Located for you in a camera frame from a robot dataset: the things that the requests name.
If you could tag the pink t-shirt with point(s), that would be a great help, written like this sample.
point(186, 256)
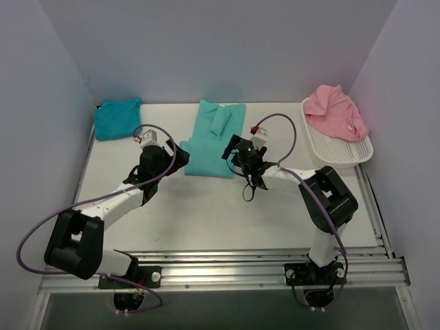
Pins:
point(333, 113)

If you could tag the white perforated plastic basket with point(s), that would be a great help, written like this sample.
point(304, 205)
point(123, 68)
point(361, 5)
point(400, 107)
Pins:
point(335, 152)

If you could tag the aluminium rail frame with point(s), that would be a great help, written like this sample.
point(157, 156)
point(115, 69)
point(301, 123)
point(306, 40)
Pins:
point(206, 237)

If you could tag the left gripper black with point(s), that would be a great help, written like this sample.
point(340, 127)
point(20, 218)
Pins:
point(170, 155)

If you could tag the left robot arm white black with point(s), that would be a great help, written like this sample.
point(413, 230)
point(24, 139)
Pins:
point(76, 242)

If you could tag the mint green t-shirt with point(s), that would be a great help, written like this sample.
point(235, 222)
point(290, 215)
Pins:
point(215, 124)

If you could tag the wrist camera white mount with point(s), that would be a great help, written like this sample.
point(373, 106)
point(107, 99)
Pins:
point(259, 137)
point(149, 138)

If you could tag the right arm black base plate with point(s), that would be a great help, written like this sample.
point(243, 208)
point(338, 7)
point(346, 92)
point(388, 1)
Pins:
point(307, 274)

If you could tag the folded teal blue t-shirt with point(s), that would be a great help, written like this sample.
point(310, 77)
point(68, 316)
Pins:
point(117, 119)

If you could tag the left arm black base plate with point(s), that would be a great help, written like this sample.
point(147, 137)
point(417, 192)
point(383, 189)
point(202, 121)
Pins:
point(148, 276)

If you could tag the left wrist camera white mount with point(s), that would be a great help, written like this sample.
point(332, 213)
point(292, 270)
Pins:
point(149, 138)

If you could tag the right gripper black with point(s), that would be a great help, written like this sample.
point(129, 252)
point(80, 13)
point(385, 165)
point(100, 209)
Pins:
point(232, 151)

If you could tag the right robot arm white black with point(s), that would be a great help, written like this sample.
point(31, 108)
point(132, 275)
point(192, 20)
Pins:
point(328, 200)

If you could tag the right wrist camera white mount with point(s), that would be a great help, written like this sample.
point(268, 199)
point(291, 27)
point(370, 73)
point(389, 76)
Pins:
point(259, 137)

